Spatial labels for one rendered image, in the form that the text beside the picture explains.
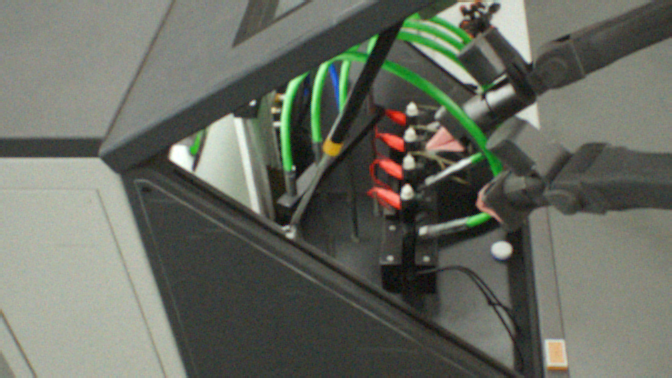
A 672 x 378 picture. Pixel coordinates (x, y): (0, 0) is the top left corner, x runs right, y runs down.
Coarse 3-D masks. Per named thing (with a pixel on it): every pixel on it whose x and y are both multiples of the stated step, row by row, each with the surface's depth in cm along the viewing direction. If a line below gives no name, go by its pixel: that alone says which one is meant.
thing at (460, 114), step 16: (384, 64) 116; (416, 80) 115; (288, 96) 129; (432, 96) 115; (288, 112) 132; (464, 112) 115; (288, 128) 135; (288, 144) 137; (480, 144) 116; (288, 160) 139; (496, 160) 117
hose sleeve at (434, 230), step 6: (444, 222) 131; (450, 222) 130; (456, 222) 129; (462, 222) 128; (432, 228) 133; (438, 228) 132; (444, 228) 131; (450, 228) 130; (456, 228) 129; (462, 228) 129; (432, 234) 133; (438, 234) 132
